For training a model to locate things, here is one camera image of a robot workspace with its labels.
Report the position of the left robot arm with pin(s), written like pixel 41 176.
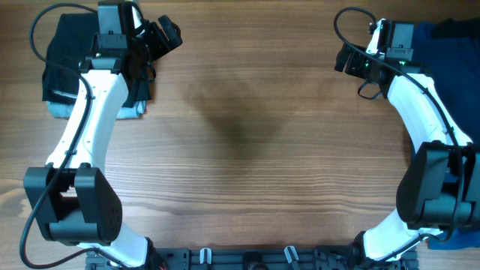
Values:
pixel 71 201

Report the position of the folded light blue shorts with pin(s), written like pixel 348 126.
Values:
pixel 60 110

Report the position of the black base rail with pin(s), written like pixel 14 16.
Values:
pixel 319 258

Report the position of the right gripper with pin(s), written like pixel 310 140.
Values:
pixel 352 67

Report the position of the black shorts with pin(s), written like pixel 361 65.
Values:
pixel 72 40

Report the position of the blue t-shirt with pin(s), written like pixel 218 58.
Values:
pixel 454 66

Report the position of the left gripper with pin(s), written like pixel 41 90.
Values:
pixel 162 46

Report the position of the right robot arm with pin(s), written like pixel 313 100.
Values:
pixel 437 200

